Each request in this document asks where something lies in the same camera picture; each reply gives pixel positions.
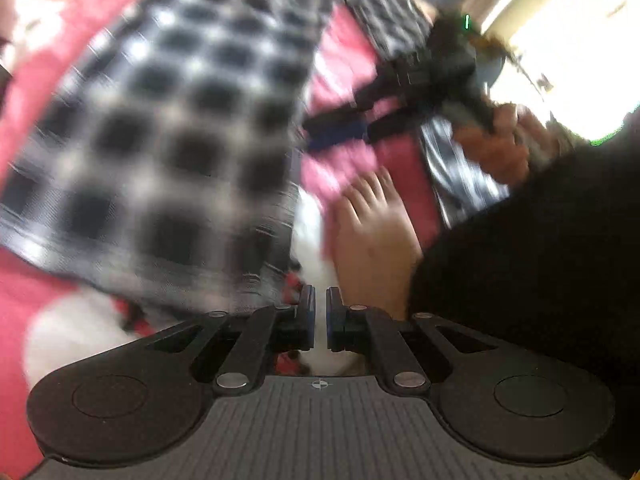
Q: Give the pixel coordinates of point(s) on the pink floral blanket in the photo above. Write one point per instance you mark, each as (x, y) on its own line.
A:
(345, 50)

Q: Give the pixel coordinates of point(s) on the black white plaid shirt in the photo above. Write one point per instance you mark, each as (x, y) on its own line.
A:
(175, 135)

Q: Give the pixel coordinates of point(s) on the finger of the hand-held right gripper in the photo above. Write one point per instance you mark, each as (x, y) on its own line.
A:
(385, 87)
(340, 132)

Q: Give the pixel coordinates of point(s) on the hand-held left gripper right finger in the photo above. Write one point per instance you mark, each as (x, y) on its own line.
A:
(332, 317)

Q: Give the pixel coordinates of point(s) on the person's bare foot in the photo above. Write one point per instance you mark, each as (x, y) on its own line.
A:
(375, 240)

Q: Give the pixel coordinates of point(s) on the person's right hand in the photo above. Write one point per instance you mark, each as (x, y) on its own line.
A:
(500, 150)

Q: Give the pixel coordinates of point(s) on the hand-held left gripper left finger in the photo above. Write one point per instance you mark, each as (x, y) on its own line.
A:
(307, 317)

